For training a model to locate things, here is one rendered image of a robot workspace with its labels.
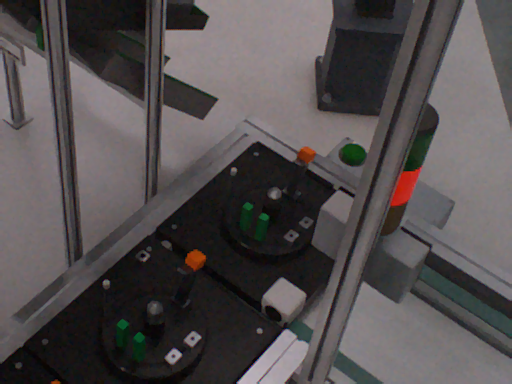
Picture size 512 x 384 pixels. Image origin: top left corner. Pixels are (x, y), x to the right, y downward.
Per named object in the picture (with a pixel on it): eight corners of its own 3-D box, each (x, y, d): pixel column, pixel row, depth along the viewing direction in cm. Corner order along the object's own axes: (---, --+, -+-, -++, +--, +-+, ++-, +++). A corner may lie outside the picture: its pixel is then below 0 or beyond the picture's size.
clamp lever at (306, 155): (289, 185, 125) (306, 144, 121) (300, 192, 124) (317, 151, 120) (277, 193, 122) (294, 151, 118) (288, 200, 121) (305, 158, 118)
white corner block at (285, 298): (277, 291, 117) (281, 275, 114) (303, 309, 115) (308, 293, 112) (257, 312, 115) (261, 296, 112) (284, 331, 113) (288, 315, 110)
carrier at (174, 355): (148, 241, 122) (149, 187, 113) (278, 338, 112) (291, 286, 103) (23, 351, 108) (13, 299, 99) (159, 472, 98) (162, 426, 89)
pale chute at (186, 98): (154, 77, 141) (169, 56, 140) (203, 121, 135) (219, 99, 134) (46, 28, 117) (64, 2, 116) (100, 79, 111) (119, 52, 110)
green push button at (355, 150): (348, 147, 138) (350, 138, 136) (368, 159, 136) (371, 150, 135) (335, 159, 135) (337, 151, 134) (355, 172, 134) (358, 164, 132)
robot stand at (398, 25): (386, 67, 167) (410, -15, 153) (393, 117, 157) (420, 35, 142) (314, 61, 167) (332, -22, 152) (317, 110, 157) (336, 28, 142)
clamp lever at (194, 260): (179, 291, 111) (196, 247, 107) (190, 300, 110) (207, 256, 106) (163, 302, 108) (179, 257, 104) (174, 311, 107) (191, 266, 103)
